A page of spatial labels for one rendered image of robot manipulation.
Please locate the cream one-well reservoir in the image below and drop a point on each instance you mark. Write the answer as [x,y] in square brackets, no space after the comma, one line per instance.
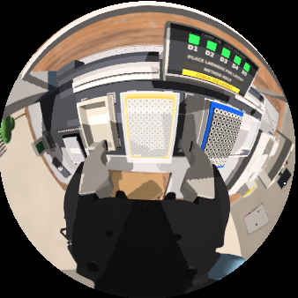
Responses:
[95,122]

